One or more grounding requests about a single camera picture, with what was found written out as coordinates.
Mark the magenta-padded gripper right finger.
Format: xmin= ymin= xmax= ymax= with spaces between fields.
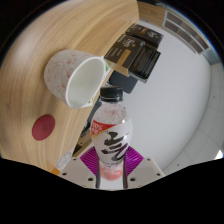
xmin=122 ymin=145 xmax=166 ymax=189

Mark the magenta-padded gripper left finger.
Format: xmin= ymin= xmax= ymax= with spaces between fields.
xmin=58 ymin=146 xmax=102 ymax=189

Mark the clear bottle with pink drink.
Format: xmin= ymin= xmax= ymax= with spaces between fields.
xmin=90 ymin=85 xmax=134 ymax=182

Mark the flat round red coaster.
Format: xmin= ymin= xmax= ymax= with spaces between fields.
xmin=31 ymin=114 xmax=57 ymax=142

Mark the white patterned paper cup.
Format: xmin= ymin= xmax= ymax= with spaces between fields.
xmin=43 ymin=49 xmax=108 ymax=110

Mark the black open tray box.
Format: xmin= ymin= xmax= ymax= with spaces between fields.
xmin=129 ymin=44 xmax=162 ymax=84

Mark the dark brown printed box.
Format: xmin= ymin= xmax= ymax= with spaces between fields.
xmin=104 ymin=33 xmax=146 ymax=73

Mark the wooden shelf cabinet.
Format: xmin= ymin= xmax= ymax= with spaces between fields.
xmin=137 ymin=1 xmax=213 ymax=64

